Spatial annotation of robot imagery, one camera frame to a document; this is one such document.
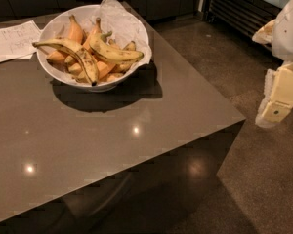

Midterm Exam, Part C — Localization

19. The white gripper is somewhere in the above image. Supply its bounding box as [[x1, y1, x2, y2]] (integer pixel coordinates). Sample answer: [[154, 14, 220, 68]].
[[252, 0, 293, 128]]

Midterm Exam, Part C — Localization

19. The yellow spotted banana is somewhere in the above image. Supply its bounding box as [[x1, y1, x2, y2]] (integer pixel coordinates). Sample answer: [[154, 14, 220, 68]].
[[90, 33, 144, 64]]

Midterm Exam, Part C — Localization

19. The small yellow banana right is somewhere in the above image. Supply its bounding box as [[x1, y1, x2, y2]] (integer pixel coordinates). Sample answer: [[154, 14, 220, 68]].
[[112, 41, 136, 73]]

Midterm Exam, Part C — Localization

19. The small yellow banana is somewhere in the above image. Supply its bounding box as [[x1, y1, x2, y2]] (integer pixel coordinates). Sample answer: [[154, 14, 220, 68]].
[[101, 73, 124, 82], [112, 41, 136, 73]]

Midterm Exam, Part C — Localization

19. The small yellow banana front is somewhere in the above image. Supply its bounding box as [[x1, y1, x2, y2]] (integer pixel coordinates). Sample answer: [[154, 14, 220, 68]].
[[101, 73, 124, 82]]

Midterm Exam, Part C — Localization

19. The orange banana centre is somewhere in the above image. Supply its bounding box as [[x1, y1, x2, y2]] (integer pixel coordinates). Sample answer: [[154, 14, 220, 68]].
[[83, 18, 115, 80]]

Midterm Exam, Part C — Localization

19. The orange banana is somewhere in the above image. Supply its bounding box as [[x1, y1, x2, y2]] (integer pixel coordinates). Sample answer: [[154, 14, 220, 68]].
[[83, 18, 115, 80], [47, 15, 84, 64]]

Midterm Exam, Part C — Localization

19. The long brown-spotted banana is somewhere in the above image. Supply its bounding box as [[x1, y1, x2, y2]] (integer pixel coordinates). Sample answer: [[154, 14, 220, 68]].
[[32, 38, 99, 86]]

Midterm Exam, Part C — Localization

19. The white bowl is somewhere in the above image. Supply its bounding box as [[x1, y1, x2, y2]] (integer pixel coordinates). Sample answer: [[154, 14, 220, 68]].
[[37, 5, 144, 93]]

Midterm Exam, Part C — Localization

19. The orange banana back left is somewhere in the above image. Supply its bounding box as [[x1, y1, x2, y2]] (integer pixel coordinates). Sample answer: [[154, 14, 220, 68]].
[[47, 15, 84, 64]]

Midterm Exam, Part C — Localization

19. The dark metal cabinet grille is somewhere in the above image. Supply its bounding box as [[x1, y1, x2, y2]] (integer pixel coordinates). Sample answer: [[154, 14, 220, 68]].
[[207, 0, 289, 38]]

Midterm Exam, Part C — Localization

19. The white paper napkin liner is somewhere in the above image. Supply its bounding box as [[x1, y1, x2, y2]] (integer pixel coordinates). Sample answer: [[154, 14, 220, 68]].
[[82, 0, 152, 64]]

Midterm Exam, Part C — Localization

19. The white paper sheet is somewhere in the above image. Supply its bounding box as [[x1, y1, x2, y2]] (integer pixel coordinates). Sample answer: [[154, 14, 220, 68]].
[[0, 20, 41, 62]]

